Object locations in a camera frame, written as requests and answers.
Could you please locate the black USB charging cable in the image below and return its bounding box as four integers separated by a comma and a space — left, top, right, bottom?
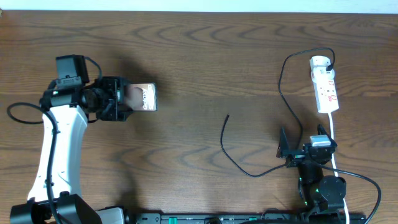
220, 47, 336, 179

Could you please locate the white power strip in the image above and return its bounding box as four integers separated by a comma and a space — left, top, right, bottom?
311, 67, 339, 114

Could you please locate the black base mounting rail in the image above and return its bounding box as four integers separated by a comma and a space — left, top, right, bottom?
133, 212, 367, 224

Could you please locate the black right camera cable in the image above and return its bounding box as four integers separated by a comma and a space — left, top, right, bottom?
317, 163, 382, 224

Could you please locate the white power strip cord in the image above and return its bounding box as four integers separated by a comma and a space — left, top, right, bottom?
327, 112, 351, 224

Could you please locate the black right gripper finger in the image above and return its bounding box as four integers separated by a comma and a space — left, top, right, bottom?
276, 128, 289, 157
317, 124, 330, 136

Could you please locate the black left camera cable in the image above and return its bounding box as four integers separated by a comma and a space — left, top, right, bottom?
6, 55, 103, 224

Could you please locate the white USB charger plug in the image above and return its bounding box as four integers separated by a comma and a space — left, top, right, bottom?
310, 55, 333, 71

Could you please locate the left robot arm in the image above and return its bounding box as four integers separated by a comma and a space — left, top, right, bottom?
10, 77, 132, 223

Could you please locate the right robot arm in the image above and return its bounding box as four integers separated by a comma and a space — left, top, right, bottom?
277, 125, 346, 222

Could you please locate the black camera cable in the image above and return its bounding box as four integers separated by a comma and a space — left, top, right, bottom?
6, 55, 103, 224
317, 163, 382, 224

